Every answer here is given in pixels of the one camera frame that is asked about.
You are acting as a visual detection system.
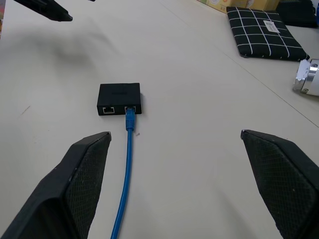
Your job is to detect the black bag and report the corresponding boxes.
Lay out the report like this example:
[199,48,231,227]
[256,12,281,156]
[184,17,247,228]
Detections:
[275,0,319,28]

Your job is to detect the black white grid pouch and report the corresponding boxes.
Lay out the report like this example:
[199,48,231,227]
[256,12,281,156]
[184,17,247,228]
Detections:
[226,6,311,62]

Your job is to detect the yellow cardboard boxes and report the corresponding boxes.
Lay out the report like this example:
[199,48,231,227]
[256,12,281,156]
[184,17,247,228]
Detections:
[196,0,281,13]

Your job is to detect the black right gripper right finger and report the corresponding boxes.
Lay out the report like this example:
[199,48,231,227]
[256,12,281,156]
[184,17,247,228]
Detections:
[240,129,319,239]

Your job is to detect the black network switch box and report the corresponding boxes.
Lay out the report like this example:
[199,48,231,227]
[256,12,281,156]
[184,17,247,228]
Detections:
[96,83,143,117]

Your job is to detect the silver metal cylinder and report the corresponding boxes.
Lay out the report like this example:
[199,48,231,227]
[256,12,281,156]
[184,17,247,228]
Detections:
[292,59,319,97]

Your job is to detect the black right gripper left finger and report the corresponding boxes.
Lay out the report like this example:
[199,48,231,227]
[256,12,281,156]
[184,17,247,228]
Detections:
[0,131,112,239]

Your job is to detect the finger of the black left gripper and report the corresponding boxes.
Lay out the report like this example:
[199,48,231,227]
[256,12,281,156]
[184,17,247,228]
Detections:
[13,0,73,22]

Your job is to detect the blue Ethernet cable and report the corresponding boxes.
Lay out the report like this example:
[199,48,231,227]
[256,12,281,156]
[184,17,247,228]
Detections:
[110,106,137,239]

